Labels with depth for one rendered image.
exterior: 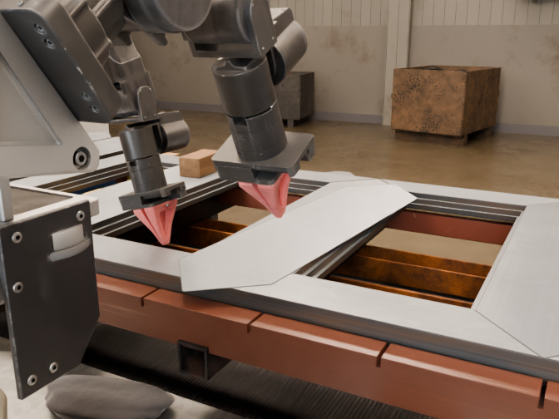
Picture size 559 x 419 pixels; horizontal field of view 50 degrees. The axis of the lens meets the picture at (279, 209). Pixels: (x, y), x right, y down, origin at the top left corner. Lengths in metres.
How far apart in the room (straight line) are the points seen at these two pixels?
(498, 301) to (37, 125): 0.65
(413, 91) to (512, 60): 1.54
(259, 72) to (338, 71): 8.11
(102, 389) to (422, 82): 6.33
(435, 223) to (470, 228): 0.08
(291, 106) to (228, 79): 7.47
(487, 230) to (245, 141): 0.84
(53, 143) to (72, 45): 0.07
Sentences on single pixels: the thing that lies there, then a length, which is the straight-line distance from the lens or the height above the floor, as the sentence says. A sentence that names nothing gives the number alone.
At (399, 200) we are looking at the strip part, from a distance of 1.33.
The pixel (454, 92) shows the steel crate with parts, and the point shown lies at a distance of 6.87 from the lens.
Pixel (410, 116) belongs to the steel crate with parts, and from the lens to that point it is 7.11.
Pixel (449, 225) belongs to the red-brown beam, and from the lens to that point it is 1.40.
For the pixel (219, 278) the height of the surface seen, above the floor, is 0.85.
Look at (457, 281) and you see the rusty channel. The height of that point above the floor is 0.71.
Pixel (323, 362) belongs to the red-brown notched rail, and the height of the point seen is 0.80.
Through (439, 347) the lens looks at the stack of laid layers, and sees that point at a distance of 0.77.
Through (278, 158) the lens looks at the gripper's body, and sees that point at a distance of 0.65.
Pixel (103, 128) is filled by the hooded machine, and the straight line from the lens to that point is 6.52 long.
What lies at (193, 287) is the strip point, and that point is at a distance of 0.87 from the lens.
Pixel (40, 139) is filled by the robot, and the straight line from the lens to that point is 0.41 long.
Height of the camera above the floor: 1.20
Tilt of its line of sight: 16 degrees down
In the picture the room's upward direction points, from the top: straight up
